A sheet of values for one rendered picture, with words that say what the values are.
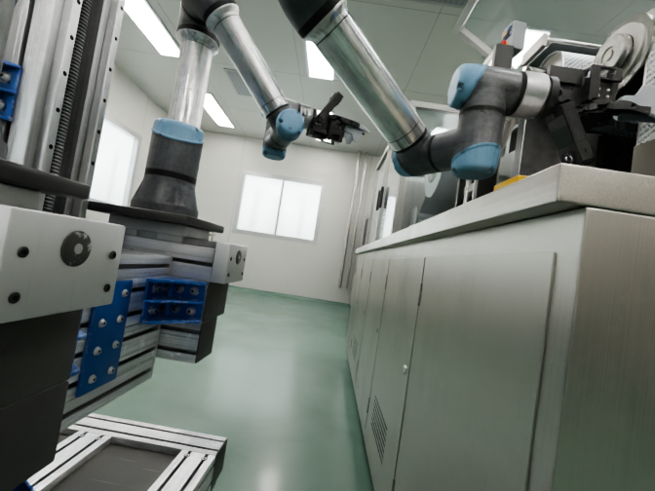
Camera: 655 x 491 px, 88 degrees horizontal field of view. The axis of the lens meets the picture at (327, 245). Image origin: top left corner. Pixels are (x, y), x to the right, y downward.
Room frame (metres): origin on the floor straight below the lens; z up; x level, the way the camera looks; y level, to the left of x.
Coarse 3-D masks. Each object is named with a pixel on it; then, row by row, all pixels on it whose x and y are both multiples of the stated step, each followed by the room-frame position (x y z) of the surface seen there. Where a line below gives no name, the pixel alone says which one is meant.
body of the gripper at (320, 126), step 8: (312, 120) 1.06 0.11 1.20; (320, 120) 1.08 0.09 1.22; (328, 120) 1.09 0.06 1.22; (336, 120) 1.08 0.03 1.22; (312, 128) 1.08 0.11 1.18; (320, 128) 1.09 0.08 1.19; (328, 128) 1.09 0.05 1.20; (336, 128) 1.09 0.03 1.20; (312, 136) 1.12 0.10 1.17; (320, 136) 1.11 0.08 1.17; (328, 136) 1.09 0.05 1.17; (336, 136) 1.10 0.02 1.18
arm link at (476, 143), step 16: (464, 112) 0.58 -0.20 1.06; (480, 112) 0.56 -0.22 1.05; (496, 112) 0.55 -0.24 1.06; (464, 128) 0.57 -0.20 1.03; (480, 128) 0.55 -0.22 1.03; (496, 128) 0.55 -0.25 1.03; (432, 144) 0.63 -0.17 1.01; (448, 144) 0.59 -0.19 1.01; (464, 144) 0.57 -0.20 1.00; (480, 144) 0.55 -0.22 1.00; (496, 144) 0.55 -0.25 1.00; (432, 160) 0.63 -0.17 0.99; (448, 160) 0.61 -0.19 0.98; (464, 160) 0.56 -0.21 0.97; (480, 160) 0.55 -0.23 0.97; (496, 160) 0.56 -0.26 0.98; (464, 176) 0.60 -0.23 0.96; (480, 176) 0.59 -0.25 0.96
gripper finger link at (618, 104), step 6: (612, 102) 0.55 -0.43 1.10; (618, 102) 0.54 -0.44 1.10; (624, 102) 0.54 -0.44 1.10; (630, 102) 0.54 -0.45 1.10; (600, 108) 0.56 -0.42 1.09; (606, 108) 0.54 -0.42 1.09; (612, 108) 0.54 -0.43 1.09; (618, 108) 0.54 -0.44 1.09; (624, 108) 0.54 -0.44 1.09; (630, 108) 0.54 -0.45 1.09; (636, 108) 0.54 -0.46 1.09; (642, 108) 0.54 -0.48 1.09; (648, 108) 0.54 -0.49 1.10; (612, 114) 0.56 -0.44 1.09; (618, 114) 0.56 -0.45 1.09; (636, 114) 0.55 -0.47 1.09; (642, 114) 0.55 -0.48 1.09; (648, 114) 0.54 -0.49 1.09
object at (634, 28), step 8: (632, 24) 0.61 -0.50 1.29; (640, 24) 0.60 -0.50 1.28; (616, 32) 0.65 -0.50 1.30; (624, 32) 0.63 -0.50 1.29; (632, 32) 0.61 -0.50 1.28; (640, 32) 0.59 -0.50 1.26; (640, 40) 0.59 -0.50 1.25; (640, 48) 0.59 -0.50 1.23; (632, 56) 0.61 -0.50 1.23; (632, 64) 0.60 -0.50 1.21; (624, 72) 0.62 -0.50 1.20; (640, 72) 0.61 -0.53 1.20; (632, 80) 0.63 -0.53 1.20; (640, 80) 0.62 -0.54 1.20; (624, 88) 0.65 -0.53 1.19; (632, 88) 0.65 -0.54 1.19
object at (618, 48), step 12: (612, 36) 0.64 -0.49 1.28; (624, 36) 0.61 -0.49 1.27; (600, 48) 0.67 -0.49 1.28; (612, 48) 0.64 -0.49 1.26; (624, 48) 0.61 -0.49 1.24; (600, 60) 0.66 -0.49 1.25; (612, 60) 0.63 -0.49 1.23; (624, 60) 0.62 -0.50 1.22; (600, 72) 0.66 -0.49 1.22; (612, 72) 0.64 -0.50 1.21
